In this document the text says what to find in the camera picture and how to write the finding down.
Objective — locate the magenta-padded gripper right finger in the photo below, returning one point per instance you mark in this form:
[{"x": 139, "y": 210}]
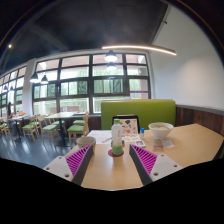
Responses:
[{"x": 146, "y": 160}]

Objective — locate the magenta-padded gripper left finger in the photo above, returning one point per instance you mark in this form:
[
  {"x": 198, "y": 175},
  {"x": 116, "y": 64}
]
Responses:
[{"x": 78, "y": 160}]

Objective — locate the clear green-capped drink bottle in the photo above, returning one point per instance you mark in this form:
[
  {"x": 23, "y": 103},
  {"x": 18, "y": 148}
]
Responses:
[{"x": 117, "y": 138}]

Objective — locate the reddish paper wrapper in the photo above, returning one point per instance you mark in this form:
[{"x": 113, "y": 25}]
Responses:
[{"x": 158, "y": 148}]

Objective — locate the beige ceramic cup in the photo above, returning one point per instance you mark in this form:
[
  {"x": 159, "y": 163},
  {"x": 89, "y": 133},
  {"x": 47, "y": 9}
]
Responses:
[{"x": 85, "y": 141}]

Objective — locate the white napkin wrapper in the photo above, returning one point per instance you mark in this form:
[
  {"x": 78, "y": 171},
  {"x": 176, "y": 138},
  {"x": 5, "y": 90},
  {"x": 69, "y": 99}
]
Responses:
[{"x": 167, "y": 143}]

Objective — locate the small blue-capped bottle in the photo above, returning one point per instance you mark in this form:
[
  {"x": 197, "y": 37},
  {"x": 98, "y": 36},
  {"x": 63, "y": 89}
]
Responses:
[{"x": 142, "y": 133}]

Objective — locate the group of green-seated wooden chairs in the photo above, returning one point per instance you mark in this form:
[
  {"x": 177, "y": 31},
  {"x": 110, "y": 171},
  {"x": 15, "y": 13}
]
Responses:
[{"x": 76, "y": 128}]

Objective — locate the white bowl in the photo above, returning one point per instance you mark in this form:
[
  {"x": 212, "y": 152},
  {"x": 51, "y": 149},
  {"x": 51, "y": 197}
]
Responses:
[{"x": 160, "y": 131}]

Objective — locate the sticker-covered black tablet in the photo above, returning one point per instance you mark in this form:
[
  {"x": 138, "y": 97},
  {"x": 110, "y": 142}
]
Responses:
[{"x": 130, "y": 126}]

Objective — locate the wooden dining table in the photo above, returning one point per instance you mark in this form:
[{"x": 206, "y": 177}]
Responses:
[
  {"x": 60, "y": 115},
  {"x": 16, "y": 118}
]

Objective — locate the green upholstered bench back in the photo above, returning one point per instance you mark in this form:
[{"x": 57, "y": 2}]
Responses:
[{"x": 156, "y": 111}]

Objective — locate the person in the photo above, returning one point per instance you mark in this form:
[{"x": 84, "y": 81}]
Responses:
[{"x": 10, "y": 110}]

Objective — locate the group of pendant lamps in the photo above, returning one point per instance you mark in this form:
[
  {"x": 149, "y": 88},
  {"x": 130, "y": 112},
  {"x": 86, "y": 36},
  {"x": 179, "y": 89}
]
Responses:
[{"x": 110, "y": 56}]

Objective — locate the curved linear ceiling light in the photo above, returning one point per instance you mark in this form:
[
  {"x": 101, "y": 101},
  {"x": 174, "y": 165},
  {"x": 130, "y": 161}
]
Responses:
[{"x": 140, "y": 48}]

